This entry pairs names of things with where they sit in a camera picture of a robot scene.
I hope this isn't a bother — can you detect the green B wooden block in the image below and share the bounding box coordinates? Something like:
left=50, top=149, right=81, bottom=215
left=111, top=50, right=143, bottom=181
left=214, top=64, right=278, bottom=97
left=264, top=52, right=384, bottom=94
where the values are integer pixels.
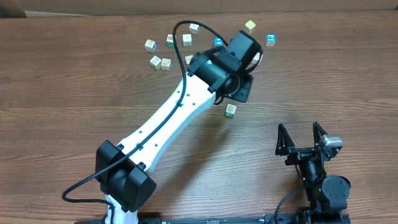
left=166, top=34, right=175, bottom=47

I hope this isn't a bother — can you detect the blue top wooden block middle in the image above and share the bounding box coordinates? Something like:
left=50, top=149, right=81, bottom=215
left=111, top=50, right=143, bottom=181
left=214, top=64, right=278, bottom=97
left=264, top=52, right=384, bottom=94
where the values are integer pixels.
left=213, top=37, right=223, bottom=47

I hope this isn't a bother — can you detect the blue sided wooden block left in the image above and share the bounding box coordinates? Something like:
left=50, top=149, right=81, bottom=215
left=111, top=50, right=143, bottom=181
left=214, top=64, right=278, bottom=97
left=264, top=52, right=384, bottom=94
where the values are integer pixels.
left=144, top=39, right=157, bottom=52

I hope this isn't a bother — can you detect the green letter wooden block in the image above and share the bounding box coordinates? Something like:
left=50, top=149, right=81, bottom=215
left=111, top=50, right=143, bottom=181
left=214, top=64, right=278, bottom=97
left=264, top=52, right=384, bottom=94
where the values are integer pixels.
left=224, top=104, right=237, bottom=118

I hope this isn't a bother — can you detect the wooden block top centre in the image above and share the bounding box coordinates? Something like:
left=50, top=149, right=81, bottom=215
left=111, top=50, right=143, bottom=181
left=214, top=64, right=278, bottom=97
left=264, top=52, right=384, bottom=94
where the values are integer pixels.
left=189, top=23, right=200, bottom=35

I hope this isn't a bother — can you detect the X marked wooden block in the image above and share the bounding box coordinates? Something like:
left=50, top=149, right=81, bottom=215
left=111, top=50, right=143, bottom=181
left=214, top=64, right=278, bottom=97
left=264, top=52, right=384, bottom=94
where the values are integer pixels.
left=150, top=55, right=162, bottom=70

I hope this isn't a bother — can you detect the plain wooden block blue H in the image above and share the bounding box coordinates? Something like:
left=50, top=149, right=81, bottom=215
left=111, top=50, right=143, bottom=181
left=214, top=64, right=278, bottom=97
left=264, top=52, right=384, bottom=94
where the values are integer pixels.
left=251, top=52, right=263, bottom=65

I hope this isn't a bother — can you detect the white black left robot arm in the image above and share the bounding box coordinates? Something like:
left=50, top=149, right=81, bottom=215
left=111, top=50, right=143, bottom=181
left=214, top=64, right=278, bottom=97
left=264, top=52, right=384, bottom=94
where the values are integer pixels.
left=95, top=31, right=262, bottom=223

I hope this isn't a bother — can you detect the blue top wooden block right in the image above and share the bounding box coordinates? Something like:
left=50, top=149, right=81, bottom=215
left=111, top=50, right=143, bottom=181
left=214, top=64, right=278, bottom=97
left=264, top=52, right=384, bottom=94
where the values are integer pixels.
left=266, top=34, right=276, bottom=47

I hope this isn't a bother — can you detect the wooden block numeral one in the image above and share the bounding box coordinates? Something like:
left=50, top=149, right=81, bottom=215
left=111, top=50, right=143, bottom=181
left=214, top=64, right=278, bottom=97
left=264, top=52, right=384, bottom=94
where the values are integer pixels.
left=185, top=55, right=193, bottom=66

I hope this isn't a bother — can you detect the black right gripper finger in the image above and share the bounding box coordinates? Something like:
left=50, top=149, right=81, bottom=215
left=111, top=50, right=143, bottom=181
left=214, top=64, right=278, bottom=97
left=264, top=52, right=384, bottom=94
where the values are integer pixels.
left=275, top=124, right=295, bottom=156
left=313, top=122, right=328, bottom=144

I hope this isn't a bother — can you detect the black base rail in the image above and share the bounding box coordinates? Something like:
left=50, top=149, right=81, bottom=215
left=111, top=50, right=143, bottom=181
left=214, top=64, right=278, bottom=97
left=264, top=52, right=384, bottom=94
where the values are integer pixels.
left=75, top=214, right=351, bottom=224

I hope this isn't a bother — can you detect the plain wooden block red side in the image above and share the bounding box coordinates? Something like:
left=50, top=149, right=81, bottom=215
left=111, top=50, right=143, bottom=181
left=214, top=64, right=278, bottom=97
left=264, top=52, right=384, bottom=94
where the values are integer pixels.
left=182, top=34, right=192, bottom=47

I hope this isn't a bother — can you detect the green sided wooden block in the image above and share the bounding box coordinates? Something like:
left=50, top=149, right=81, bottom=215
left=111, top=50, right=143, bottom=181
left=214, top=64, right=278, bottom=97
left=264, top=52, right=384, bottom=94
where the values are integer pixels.
left=161, top=58, right=172, bottom=70

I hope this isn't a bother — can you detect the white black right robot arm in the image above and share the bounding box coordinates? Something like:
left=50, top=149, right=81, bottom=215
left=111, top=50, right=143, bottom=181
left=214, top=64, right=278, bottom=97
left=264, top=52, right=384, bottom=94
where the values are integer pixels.
left=268, top=122, right=351, bottom=224

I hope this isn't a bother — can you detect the yellow top wooden block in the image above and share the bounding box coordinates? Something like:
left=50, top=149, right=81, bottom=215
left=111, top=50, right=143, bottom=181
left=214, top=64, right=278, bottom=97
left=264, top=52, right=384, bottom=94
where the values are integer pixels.
left=244, top=20, right=256, bottom=34

